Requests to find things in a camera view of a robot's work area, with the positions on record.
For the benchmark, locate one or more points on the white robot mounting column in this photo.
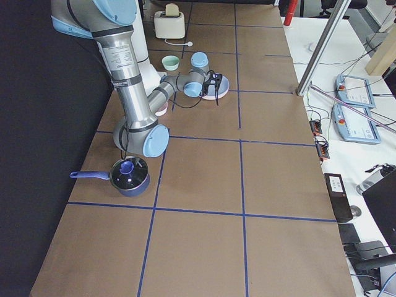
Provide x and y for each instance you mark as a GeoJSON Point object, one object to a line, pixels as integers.
{"type": "Point", "coordinates": [150, 76]}

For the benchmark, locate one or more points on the teach pendant tablet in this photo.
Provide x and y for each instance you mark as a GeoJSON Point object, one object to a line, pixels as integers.
{"type": "Point", "coordinates": [354, 91]}
{"type": "Point", "coordinates": [353, 127]}

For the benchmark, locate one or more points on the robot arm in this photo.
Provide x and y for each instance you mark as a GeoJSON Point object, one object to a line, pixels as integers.
{"type": "Point", "coordinates": [111, 25]}

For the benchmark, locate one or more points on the pink bowl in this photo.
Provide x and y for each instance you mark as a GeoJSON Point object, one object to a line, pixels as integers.
{"type": "Point", "coordinates": [162, 110]}

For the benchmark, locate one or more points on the red cylinder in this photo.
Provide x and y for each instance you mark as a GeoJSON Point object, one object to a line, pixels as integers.
{"type": "Point", "coordinates": [292, 5]}

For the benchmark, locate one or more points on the pink plate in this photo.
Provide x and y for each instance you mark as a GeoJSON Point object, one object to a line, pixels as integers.
{"type": "Point", "coordinates": [212, 95]}

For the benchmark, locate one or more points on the near teach pendant tablet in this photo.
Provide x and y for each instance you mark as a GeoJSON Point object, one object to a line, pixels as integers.
{"type": "Point", "coordinates": [353, 127]}

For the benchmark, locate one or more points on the black box with label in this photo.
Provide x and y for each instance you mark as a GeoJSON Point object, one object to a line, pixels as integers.
{"type": "Point", "coordinates": [338, 197]}

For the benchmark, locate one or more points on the blue plate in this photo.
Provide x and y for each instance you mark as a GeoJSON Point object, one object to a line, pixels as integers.
{"type": "Point", "coordinates": [225, 84]}

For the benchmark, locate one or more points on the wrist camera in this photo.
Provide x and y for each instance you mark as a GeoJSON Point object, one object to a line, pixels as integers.
{"type": "Point", "coordinates": [212, 79]}

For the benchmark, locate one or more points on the dark blue saucepan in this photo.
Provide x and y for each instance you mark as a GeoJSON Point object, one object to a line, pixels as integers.
{"type": "Point", "coordinates": [130, 176]}

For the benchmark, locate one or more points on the bread slice in toaster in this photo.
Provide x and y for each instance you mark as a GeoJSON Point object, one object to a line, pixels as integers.
{"type": "Point", "coordinates": [172, 10]}

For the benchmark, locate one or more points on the far teach pendant tablet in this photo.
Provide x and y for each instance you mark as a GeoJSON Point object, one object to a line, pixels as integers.
{"type": "Point", "coordinates": [354, 91]}

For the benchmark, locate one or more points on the white toaster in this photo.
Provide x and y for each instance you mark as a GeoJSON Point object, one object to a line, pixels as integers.
{"type": "Point", "coordinates": [168, 26]}

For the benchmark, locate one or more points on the green bowl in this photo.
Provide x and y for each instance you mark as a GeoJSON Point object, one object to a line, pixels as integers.
{"type": "Point", "coordinates": [170, 62]}

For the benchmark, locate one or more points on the aluminium frame post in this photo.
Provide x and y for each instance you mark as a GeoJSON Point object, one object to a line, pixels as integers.
{"type": "Point", "coordinates": [340, 8]}

